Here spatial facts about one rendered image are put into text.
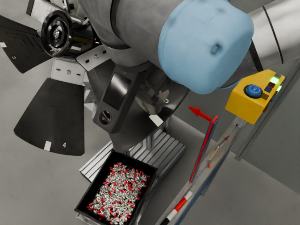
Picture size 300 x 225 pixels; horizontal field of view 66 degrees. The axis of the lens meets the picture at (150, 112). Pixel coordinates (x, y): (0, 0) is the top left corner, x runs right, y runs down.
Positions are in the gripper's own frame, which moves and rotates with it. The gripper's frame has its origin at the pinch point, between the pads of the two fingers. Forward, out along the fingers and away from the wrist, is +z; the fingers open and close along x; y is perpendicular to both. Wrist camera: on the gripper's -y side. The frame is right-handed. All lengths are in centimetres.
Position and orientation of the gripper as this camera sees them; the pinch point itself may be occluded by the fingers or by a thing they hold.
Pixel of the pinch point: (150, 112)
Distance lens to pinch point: 51.4
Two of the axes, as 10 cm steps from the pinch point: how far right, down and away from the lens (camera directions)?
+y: 6.1, -7.6, 2.1
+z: 1.9, 4.0, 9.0
